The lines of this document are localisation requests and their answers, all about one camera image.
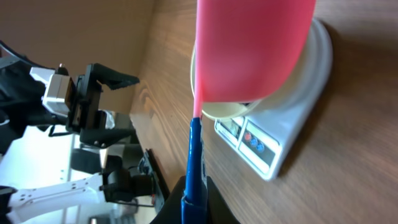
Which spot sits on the white bowl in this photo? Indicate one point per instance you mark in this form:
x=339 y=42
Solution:
x=221 y=110

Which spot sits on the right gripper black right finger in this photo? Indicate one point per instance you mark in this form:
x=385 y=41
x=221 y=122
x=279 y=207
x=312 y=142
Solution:
x=218 y=211

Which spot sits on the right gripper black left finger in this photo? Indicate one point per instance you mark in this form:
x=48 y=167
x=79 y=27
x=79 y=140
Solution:
x=171 y=213

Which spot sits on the white digital kitchen scale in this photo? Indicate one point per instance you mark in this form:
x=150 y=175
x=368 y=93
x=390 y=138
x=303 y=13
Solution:
x=264 y=136

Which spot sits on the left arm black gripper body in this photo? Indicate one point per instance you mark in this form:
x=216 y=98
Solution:
x=85 y=115

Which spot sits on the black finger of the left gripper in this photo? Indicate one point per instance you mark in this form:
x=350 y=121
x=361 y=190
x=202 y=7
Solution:
x=103 y=138
x=113 y=79

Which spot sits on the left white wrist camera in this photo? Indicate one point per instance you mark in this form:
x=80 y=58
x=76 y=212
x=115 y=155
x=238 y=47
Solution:
x=59 y=89

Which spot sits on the pink scoop blue handle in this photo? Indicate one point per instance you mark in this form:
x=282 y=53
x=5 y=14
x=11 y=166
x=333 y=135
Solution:
x=244 y=51

